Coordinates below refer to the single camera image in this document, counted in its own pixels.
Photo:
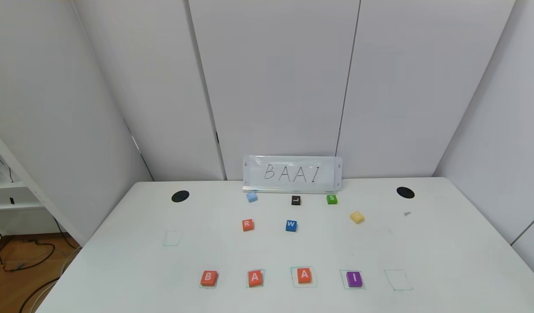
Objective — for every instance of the yellow letter block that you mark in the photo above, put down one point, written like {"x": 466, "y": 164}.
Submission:
{"x": 357, "y": 217}

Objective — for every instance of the blue letter W block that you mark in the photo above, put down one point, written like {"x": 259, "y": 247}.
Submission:
{"x": 291, "y": 225}

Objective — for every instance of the orange letter A block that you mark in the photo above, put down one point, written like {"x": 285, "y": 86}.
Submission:
{"x": 255, "y": 278}
{"x": 304, "y": 275}

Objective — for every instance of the orange letter R block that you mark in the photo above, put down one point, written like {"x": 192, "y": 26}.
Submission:
{"x": 248, "y": 224}

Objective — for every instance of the orange letter B block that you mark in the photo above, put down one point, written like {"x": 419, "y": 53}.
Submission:
{"x": 209, "y": 278}

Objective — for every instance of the white BAAI sign board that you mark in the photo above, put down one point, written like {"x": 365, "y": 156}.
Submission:
{"x": 293, "y": 173}

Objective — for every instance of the purple letter I block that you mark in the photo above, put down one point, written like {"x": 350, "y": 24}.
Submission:
{"x": 354, "y": 279}

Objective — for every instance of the black letter L block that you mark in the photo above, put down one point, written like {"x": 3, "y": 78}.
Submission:
{"x": 296, "y": 200}

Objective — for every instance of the white shelf unit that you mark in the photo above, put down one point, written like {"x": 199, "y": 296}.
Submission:
{"x": 10, "y": 184}

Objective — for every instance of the green letter S block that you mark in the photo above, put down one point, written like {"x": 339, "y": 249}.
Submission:
{"x": 332, "y": 199}

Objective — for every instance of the light blue letter block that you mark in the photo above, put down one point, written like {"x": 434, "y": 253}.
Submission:
{"x": 252, "y": 197}

